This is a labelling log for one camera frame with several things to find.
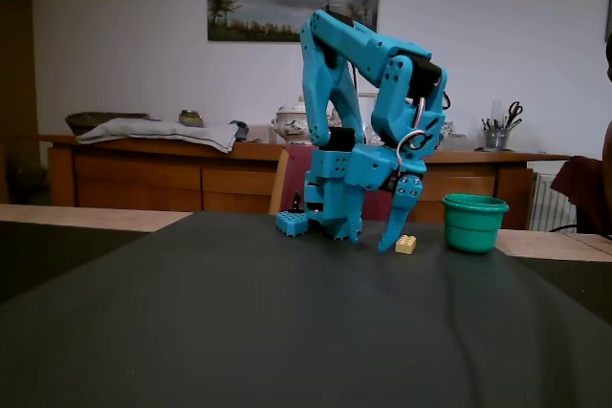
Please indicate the pale yellow lego brick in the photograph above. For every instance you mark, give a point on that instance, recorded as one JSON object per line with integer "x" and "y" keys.
{"x": 405, "y": 245}

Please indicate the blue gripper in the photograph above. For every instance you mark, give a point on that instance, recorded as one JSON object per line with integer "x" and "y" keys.
{"x": 370, "y": 172}

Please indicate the black clamp knob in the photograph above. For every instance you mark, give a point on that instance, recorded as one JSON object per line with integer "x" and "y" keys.
{"x": 297, "y": 202}

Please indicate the dark pen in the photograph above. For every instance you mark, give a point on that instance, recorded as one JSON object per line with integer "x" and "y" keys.
{"x": 486, "y": 124}

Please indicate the green plastic cup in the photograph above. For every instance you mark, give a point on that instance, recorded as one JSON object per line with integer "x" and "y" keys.
{"x": 473, "y": 231}

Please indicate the blue table clamp block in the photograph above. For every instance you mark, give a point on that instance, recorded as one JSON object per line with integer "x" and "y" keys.
{"x": 337, "y": 233}
{"x": 290, "y": 224}

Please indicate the small ceramic jar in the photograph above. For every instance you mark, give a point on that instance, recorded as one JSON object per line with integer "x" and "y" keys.
{"x": 191, "y": 117}

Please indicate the folded grey cloth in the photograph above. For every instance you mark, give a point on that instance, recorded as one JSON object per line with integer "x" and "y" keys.
{"x": 158, "y": 131}

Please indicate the dark red chair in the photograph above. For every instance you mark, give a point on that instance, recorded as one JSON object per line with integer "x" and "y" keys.
{"x": 588, "y": 178}

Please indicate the dark shallow bowl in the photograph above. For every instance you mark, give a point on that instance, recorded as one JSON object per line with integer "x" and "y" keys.
{"x": 86, "y": 120}

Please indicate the chair with red cover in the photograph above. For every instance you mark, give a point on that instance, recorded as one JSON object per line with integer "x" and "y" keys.
{"x": 299, "y": 164}

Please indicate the wooden sideboard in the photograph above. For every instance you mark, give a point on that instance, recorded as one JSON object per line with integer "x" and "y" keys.
{"x": 143, "y": 178}

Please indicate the white radiator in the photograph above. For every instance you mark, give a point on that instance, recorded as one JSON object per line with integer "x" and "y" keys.
{"x": 545, "y": 202}

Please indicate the white painted soup tureen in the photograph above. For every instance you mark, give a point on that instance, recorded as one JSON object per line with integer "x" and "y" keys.
{"x": 289, "y": 123}

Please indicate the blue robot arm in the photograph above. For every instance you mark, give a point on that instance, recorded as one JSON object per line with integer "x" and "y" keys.
{"x": 363, "y": 49}

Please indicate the dark grey mat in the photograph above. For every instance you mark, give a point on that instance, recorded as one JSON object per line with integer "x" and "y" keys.
{"x": 287, "y": 331}

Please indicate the grey pen holder cup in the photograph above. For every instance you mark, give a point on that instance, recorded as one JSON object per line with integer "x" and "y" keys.
{"x": 497, "y": 139}

